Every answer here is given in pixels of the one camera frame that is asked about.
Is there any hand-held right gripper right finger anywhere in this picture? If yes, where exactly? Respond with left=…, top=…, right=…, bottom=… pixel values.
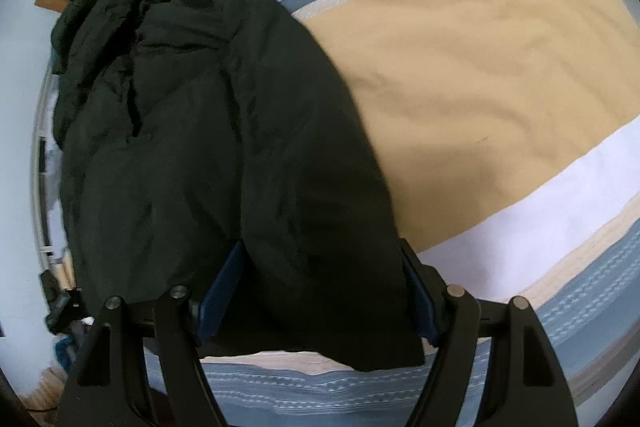
left=399, top=238, right=581, bottom=427

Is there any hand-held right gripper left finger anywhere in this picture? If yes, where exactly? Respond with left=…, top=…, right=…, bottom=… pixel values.
left=55, top=239, right=247, bottom=427

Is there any black puffer coat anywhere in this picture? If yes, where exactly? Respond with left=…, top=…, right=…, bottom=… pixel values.
left=50, top=0, right=427, bottom=373

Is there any striped duvet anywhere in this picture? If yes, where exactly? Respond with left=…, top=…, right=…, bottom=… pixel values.
left=120, top=0, right=640, bottom=427

